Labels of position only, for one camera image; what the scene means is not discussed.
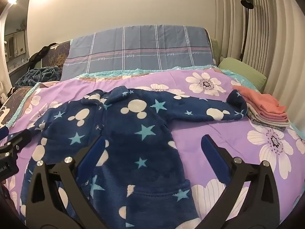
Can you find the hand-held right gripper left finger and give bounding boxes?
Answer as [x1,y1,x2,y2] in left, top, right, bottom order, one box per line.
[25,136,110,229]

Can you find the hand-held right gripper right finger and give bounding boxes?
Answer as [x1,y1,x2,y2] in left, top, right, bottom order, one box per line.
[201,135,286,229]

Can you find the navy star-print fleece pajama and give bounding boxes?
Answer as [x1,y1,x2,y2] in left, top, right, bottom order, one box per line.
[20,87,248,229]

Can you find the stack of folded clothes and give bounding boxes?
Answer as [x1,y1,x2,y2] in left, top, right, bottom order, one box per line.
[232,85,290,131]

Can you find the purple floral bedsheet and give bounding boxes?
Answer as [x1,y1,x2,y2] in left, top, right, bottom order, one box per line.
[0,68,305,229]

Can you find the brown deer-print quilt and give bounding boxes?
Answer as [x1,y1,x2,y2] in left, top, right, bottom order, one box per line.
[0,86,37,127]

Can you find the teal fleece blanket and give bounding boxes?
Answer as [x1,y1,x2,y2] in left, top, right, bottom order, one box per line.
[15,66,60,89]

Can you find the green pillow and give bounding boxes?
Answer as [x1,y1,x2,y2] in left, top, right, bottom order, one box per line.
[218,57,267,92]

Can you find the black jacket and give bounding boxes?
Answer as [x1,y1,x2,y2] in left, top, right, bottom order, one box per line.
[28,42,58,68]

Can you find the brown branch-print headboard cover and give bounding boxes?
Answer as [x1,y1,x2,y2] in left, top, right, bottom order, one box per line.
[40,40,72,69]

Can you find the blue plaid cloth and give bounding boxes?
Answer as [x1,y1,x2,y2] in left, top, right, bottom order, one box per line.
[61,24,218,80]

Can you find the beige pleated curtain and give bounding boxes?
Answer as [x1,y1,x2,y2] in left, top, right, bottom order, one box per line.
[214,0,305,127]

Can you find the black floor lamp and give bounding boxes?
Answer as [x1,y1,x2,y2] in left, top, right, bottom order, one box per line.
[239,0,254,62]

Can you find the wall mirror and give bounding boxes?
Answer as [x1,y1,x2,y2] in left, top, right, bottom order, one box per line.
[4,28,26,61]

